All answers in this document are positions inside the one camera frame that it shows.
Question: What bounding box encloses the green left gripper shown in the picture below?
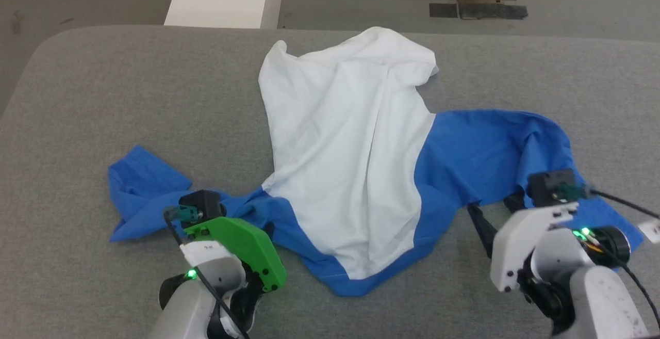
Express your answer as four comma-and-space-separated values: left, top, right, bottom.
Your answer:
183, 217, 287, 294

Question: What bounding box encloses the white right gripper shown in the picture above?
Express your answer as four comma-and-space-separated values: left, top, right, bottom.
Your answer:
466, 190, 579, 294

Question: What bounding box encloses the white and blue shirt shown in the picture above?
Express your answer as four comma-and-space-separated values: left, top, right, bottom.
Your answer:
107, 26, 645, 298

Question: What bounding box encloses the small black floor patch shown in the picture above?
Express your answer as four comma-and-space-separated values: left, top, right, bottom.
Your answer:
429, 3, 458, 19

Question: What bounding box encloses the left black camera cable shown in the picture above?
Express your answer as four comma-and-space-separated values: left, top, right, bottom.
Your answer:
163, 206, 251, 339

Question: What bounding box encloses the black camera cable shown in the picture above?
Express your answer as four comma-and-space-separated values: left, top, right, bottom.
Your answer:
559, 184, 660, 329
163, 206, 251, 339

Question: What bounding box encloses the right black camera cable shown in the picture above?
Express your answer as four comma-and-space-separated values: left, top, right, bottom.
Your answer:
559, 184, 660, 329

